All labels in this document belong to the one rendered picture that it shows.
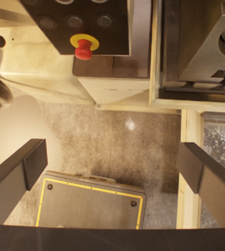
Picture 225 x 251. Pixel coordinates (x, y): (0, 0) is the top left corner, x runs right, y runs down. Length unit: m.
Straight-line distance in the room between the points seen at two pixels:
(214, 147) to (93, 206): 0.79
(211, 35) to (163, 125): 1.19
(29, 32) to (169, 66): 0.86
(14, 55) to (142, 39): 0.72
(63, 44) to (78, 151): 1.21
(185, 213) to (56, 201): 0.81
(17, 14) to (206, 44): 0.42
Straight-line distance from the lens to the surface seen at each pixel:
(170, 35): 0.54
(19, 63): 1.13
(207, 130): 0.76
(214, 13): 0.32
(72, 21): 0.30
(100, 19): 0.29
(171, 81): 0.48
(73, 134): 1.52
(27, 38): 1.15
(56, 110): 1.61
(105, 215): 1.20
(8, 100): 0.29
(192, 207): 0.80
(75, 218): 1.26
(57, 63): 1.02
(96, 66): 0.93
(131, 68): 0.91
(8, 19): 0.55
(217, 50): 0.36
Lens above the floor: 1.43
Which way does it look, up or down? 81 degrees down
